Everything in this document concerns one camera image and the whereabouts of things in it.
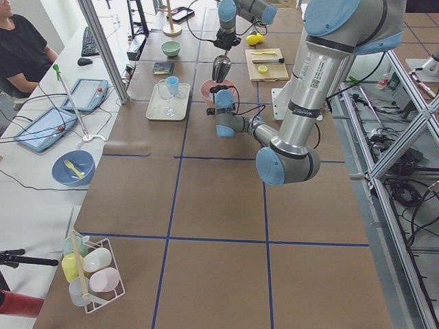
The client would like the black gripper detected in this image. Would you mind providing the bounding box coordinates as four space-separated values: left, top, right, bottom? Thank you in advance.
213 30 241 51

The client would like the silver metal ice scoop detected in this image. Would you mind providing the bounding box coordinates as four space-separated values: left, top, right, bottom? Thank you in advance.
212 51 231 84

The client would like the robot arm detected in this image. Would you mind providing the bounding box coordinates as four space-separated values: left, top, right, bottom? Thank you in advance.
212 1 406 186
213 0 277 51

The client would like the light blue cup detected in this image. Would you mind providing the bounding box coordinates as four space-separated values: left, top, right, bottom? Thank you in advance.
165 76 179 96

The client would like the white pastel cup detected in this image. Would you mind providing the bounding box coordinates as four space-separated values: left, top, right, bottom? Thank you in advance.
82 247 112 273

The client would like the green pastel cup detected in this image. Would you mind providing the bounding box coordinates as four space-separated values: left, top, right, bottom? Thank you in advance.
62 232 90 257

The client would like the pink pastel cup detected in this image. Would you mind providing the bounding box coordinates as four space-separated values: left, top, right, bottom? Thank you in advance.
89 267 120 293

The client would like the yellow pastel cup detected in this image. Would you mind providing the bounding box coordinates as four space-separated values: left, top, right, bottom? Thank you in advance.
61 253 79 283

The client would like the clear pastel cup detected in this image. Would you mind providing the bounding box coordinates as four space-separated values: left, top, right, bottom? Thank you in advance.
69 277 91 306

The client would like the yellow plastic knife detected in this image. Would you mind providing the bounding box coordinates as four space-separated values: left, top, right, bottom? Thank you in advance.
250 51 277 56

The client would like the wooden cutting board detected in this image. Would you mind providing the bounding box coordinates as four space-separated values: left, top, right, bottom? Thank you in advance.
245 48 289 82

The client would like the lemon half slice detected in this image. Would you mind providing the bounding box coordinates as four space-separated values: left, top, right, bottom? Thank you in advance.
257 65 269 74

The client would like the black tray with pink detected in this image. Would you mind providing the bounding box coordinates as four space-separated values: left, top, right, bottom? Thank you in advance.
170 6 195 23

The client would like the wooden paper towel holder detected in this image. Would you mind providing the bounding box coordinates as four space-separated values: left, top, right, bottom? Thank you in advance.
162 0 182 37

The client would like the sage green bowl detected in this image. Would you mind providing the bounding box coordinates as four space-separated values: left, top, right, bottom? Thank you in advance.
161 40 181 58

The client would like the pink bowl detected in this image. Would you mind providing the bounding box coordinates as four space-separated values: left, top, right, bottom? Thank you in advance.
200 80 236 108

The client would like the steel cylinder tool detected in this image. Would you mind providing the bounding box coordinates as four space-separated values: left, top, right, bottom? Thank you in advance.
252 58 285 64

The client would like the grey yellow cloth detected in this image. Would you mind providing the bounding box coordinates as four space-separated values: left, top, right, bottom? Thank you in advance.
152 61 174 75

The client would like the clear wine glass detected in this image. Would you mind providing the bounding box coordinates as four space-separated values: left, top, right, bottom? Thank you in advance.
158 80 174 117

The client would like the cream bear tray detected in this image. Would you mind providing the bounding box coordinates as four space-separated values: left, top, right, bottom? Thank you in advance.
145 80 191 121

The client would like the black keyboard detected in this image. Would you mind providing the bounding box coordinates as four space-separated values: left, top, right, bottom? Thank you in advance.
81 27 99 57

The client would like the black computer mouse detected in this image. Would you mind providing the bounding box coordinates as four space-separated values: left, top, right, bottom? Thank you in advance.
77 57 93 66

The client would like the far teach pendant tablet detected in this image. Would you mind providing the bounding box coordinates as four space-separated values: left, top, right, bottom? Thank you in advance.
70 78 109 113

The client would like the teach pendant tablet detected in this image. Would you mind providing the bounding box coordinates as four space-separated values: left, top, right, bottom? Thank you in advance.
14 106 78 153
70 78 109 113

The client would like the green tipped stick stand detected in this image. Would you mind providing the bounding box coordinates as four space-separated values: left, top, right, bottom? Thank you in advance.
52 64 106 143

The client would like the blue bowl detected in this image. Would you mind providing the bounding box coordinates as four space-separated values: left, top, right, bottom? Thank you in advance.
51 150 95 187

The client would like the near teach pendant tablet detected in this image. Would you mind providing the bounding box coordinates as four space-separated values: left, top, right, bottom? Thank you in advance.
14 106 78 153

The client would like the yellow plastic fork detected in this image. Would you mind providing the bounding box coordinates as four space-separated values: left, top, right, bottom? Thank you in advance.
63 159 84 179

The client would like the person in black shirt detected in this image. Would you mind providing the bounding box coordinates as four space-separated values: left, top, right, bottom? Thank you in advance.
1 1 58 98

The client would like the aluminium frame post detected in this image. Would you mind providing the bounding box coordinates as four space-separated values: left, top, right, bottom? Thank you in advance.
78 0 129 105

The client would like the aluminium truss frame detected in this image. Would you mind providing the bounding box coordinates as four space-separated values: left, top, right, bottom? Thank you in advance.
331 51 438 328

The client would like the white wire cup rack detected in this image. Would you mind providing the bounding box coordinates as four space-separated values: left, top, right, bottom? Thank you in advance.
69 230 126 315

